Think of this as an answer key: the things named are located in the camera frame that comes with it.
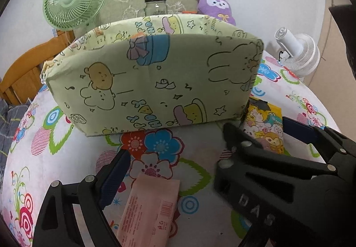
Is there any pink wet wipes pack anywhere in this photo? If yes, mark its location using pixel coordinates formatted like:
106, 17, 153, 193
116, 174, 180, 247

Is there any white floor fan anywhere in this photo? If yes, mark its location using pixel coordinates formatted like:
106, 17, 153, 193
275, 27, 320, 78

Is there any yellow cartoon tissue pack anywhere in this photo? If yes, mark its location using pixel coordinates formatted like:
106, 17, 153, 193
242, 97, 284, 154

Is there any grey plaid pillow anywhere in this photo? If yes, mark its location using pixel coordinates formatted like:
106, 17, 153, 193
0, 99, 30, 180

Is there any glass mason jar mug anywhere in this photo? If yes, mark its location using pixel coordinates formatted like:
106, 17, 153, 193
144, 0, 168, 16

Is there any cotton swab container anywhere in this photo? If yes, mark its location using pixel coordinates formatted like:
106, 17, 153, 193
182, 10, 197, 14

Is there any purple plush bunny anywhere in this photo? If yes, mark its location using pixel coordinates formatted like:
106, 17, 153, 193
197, 0, 236, 26

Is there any floral tablecloth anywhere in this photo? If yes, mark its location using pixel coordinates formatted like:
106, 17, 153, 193
0, 50, 340, 247

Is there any yellow cartoon fabric storage box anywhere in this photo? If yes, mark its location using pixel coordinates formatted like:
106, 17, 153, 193
42, 14, 264, 136

